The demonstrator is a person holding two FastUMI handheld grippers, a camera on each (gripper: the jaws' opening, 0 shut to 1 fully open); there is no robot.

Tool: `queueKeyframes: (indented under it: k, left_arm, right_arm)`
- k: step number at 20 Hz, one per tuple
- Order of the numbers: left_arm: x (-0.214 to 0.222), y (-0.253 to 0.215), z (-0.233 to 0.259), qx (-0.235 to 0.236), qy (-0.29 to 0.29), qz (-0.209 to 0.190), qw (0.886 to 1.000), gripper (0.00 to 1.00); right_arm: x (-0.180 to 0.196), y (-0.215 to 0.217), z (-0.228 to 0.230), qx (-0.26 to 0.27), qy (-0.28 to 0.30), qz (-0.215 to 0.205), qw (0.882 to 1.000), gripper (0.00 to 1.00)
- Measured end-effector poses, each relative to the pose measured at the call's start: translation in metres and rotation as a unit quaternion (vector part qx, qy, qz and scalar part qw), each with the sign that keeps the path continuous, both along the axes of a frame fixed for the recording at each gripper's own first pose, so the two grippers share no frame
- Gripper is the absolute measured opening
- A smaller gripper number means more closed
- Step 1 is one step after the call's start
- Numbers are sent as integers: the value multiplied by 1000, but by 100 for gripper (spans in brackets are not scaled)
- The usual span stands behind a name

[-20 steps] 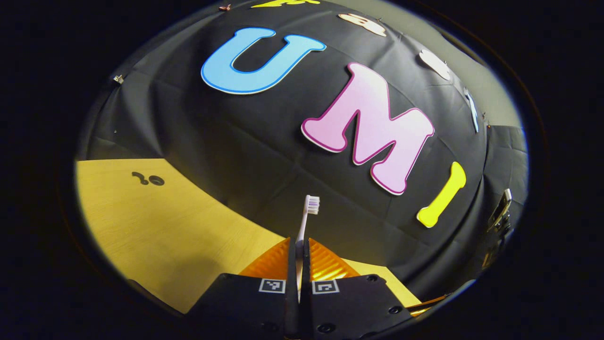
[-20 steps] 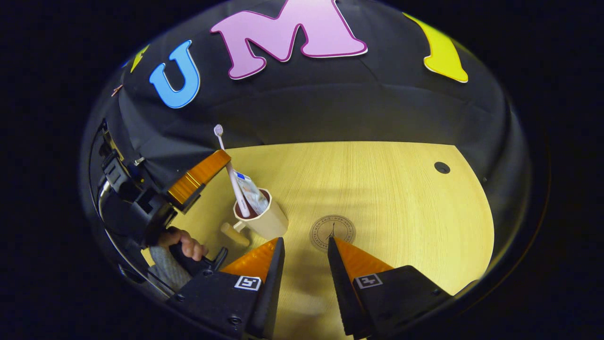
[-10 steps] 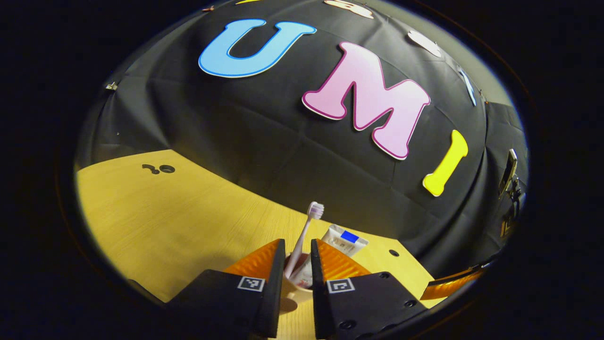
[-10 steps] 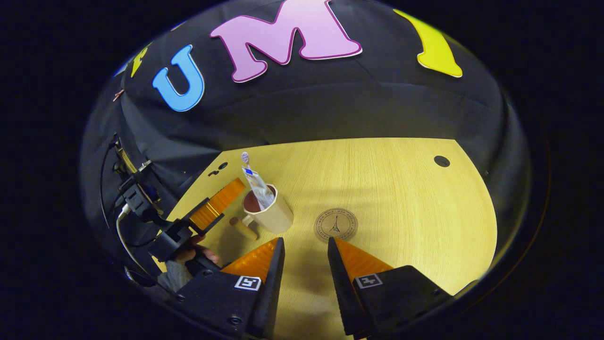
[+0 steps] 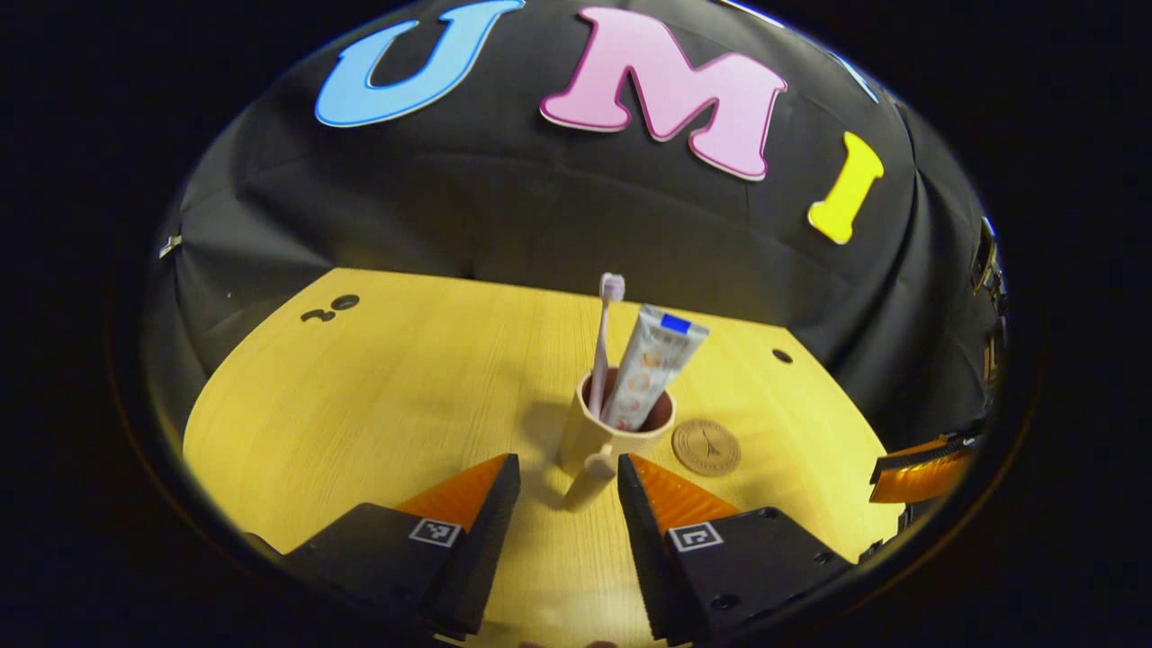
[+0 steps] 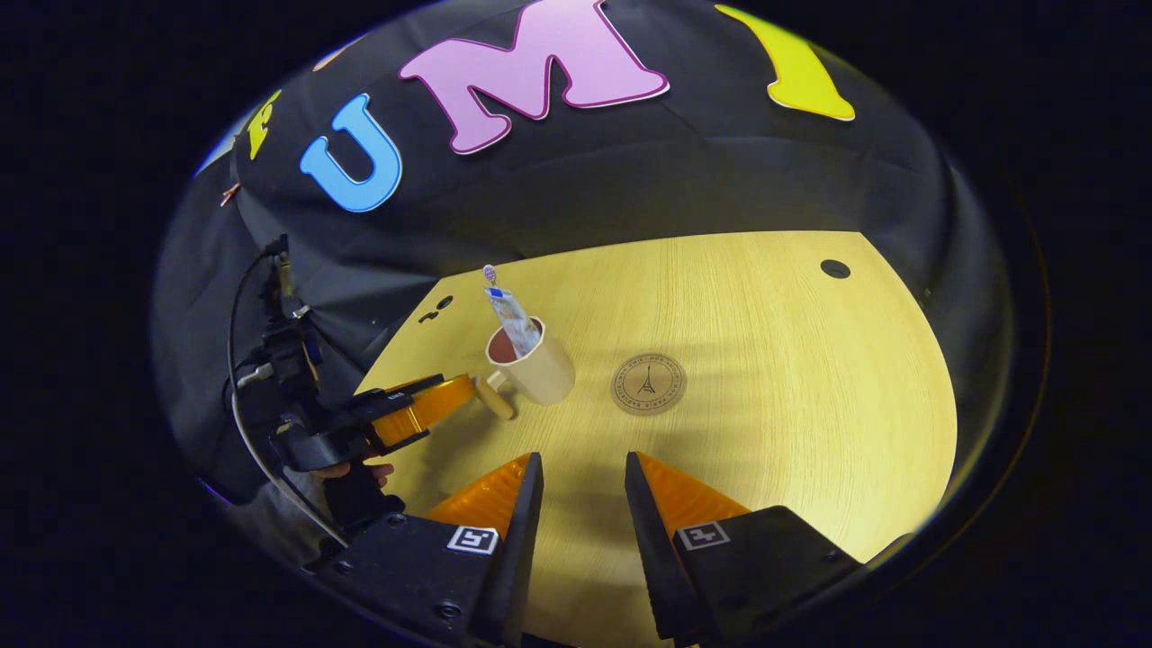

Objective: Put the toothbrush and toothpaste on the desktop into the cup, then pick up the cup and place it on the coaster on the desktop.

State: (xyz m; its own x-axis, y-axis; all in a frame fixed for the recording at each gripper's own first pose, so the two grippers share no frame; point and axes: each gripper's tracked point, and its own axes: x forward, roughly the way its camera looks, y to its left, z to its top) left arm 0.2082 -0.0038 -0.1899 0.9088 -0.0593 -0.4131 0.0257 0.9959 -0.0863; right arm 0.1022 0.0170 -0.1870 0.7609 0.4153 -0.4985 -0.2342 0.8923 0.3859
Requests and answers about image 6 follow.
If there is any black backdrop cloth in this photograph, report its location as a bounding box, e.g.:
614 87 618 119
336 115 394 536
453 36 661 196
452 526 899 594
153 0 1013 505

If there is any cream cup with wooden handle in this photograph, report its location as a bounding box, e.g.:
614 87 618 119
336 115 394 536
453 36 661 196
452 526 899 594
472 315 577 421

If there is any white toothpaste tube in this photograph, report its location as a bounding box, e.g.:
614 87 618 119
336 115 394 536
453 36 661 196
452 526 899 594
486 288 544 359

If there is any wooden desktop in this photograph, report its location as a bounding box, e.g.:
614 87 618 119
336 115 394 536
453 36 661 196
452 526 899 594
355 231 959 648

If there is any round wooden coaster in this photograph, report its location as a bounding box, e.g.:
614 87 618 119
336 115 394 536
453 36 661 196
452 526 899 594
610 353 688 417

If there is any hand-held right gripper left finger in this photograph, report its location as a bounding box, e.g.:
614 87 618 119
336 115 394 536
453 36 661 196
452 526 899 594
306 452 545 647

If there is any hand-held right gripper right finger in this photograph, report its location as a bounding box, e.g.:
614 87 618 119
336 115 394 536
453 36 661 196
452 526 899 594
624 452 867 645

